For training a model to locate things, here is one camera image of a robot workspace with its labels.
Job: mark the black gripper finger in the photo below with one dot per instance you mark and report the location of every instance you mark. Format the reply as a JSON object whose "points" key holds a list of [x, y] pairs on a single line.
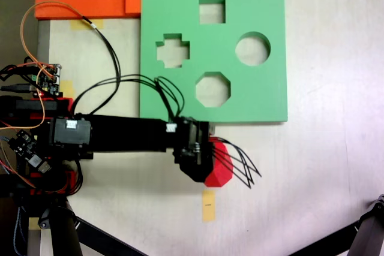
{"points": [[196, 172], [212, 128]]}

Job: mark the red octagonal pillar block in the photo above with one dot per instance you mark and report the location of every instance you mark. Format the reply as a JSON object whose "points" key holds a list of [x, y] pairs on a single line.
{"points": [[220, 175]]}

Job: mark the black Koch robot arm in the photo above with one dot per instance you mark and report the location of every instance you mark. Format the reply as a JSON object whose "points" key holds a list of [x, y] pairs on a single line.
{"points": [[126, 133]]}

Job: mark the yellow tape with print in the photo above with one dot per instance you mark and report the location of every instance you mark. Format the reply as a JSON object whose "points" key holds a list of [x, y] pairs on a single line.
{"points": [[208, 211]]}

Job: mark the green shape sorting board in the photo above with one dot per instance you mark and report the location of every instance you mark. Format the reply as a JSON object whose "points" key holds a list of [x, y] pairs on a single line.
{"points": [[255, 94]]}

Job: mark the thin black tripod strut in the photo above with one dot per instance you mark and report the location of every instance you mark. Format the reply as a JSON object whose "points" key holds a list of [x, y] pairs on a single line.
{"points": [[330, 238], [105, 239]]}

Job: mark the yellow masking tape piece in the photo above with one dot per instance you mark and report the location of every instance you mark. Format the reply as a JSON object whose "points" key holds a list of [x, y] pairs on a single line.
{"points": [[78, 25], [33, 223], [68, 89]]}

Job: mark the green circuit board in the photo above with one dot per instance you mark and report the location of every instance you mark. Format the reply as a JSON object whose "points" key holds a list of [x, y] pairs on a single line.
{"points": [[45, 80]]}

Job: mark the small black circuit board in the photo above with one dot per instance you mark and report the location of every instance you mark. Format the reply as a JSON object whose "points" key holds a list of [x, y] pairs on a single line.
{"points": [[22, 143]]}

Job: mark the notched black tripod leg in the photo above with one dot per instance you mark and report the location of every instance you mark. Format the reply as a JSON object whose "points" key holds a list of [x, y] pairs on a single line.
{"points": [[373, 232]]}

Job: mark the red robot base mount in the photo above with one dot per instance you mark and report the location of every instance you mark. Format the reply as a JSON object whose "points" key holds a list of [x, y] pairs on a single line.
{"points": [[68, 103]]}

